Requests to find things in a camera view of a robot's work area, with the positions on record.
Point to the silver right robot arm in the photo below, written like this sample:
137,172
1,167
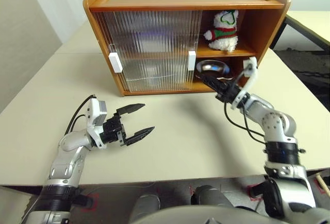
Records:
273,121

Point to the ribbed clear sliding door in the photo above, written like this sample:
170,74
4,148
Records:
103,28
159,43

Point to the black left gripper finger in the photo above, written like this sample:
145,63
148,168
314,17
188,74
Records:
139,135
130,109

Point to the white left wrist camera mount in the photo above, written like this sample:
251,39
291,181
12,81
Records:
94,110

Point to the light grey rounded shape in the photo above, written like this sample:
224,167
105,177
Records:
144,208

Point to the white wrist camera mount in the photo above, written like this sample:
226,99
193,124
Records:
94,110
251,67

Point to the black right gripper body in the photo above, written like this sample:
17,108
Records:
228,91

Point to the pale grey curved robot body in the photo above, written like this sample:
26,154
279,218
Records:
232,217

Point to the white plush toy christmas sweater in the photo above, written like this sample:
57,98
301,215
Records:
223,38

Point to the cream table black frame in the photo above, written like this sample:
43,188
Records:
309,20

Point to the black table leg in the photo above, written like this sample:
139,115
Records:
86,201
259,189

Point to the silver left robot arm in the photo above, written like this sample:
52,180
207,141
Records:
69,141

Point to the wooden shelf board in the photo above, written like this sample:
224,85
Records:
232,52

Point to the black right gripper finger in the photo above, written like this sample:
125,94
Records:
211,83

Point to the red floor tape mark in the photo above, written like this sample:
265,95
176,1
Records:
250,191
96,198

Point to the tan wooden stick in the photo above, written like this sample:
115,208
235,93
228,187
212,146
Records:
323,184

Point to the dark grey rounded shape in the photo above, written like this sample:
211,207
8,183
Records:
211,197

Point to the stainless steel bowl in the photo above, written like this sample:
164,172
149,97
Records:
212,68

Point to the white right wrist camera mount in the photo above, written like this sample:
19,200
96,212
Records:
251,67

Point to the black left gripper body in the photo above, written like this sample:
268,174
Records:
113,130

